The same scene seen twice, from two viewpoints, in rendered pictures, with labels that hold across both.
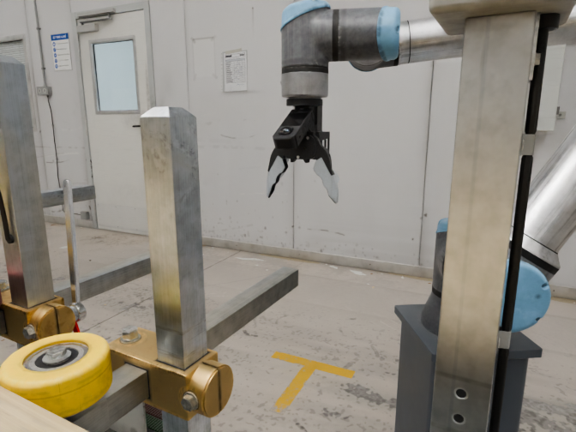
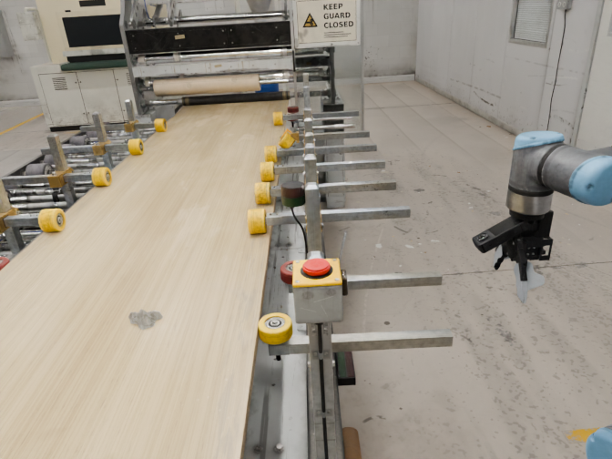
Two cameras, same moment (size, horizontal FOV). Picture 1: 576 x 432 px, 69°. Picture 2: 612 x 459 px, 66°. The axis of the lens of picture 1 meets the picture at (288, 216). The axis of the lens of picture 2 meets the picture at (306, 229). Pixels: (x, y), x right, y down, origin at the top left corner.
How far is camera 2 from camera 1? 0.81 m
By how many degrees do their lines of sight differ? 60
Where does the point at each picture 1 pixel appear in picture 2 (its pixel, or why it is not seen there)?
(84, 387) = (271, 338)
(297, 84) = (509, 200)
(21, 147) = (313, 223)
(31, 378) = (261, 326)
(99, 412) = (285, 347)
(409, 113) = not seen: outside the picture
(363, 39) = (559, 185)
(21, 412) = (251, 335)
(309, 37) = (522, 168)
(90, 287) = (351, 284)
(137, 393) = (303, 349)
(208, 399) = not seen: hidden behind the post
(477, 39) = not seen: hidden behind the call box
